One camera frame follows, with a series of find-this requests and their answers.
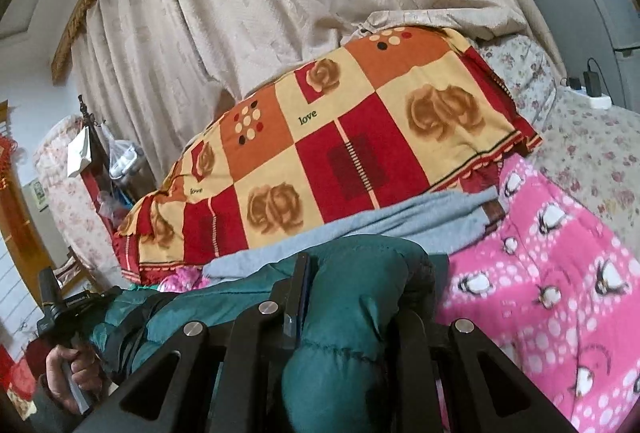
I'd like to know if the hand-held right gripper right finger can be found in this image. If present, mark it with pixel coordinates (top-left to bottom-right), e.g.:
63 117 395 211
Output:
395 255 578 433

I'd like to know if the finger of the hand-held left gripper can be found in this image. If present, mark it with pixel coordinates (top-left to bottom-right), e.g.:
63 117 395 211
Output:
75 289 123 311

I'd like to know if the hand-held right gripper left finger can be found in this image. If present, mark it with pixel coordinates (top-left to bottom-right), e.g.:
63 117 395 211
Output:
72 253 312 433

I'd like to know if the dark green puffer jacket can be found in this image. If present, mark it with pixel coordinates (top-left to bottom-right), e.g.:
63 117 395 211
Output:
87 235 451 433

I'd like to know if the person's left forearm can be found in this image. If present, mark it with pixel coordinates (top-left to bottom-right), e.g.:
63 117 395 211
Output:
30 383 101 433

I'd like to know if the person's left hand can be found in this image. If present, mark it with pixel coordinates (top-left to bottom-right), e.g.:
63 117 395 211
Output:
45 342 103 414

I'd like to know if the red cloth bag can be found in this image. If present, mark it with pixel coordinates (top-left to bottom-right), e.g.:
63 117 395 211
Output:
7 355 38 421

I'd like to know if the light grey garment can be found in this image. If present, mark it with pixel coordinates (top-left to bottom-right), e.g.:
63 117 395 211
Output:
202 190 501 284

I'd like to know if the floral chair cover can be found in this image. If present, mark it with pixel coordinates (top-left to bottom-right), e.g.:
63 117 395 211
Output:
32 113 126 294

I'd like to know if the pink penguin print blanket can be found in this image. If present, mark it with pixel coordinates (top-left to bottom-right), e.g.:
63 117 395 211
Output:
160 156 640 433

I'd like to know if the clear plastic bag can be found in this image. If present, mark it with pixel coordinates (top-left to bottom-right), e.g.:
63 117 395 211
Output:
100 123 148 191

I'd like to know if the white paper bag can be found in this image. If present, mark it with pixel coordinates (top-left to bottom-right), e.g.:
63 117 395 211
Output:
66 127 95 178

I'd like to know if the red hanging decoration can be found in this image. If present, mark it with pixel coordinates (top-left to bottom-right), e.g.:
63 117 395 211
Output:
0 136 18 191

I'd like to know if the red yellow checked blanket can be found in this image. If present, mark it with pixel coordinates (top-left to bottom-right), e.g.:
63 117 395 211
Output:
112 27 543 286

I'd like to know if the dark wooden coat rack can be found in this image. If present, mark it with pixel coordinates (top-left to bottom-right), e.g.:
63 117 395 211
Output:
77 94 131 234

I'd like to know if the beige floral sofa cover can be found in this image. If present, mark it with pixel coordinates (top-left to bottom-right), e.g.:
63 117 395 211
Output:
472 36 640 254

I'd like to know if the white power strip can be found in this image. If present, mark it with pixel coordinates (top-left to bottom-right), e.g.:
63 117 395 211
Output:
562 78 613 110

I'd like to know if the black charger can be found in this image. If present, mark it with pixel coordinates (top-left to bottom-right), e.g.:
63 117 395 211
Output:
582 58 607 96

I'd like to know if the beige patterned curtain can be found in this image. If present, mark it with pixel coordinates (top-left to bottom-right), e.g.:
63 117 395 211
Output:
70 0 556 194

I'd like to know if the grey refrigerator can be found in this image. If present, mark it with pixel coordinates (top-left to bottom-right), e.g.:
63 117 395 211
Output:
517 0 640 111

